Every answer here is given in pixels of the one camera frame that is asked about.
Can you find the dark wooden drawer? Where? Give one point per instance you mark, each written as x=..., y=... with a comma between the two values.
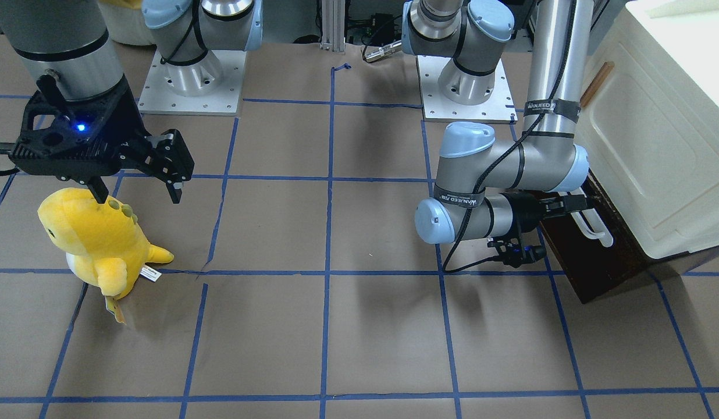
x=594, y=270

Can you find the cream plastic storage box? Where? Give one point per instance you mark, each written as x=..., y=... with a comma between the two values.
x=652, y=128

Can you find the aluminium frame post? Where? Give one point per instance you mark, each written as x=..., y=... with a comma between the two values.
x=333, y=24

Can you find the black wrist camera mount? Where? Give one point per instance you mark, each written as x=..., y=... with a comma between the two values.
x=513, y=253

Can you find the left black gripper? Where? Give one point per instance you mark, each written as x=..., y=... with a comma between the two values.
x=523, y=212

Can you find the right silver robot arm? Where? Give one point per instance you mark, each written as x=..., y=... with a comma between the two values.
x=73, y=41

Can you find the yellow plush dinosaur toy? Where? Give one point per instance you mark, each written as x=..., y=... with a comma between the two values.
x=103, y=242

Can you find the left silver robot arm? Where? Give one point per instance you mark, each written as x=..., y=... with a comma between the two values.
x=475, y=167

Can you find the dark wooden drawer cabinet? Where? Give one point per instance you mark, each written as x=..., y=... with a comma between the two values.
x=667, y=268

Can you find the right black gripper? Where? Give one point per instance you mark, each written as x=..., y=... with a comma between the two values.
x=128, y=123

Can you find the white drawer handle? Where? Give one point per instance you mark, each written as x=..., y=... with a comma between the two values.
x=592, y=226

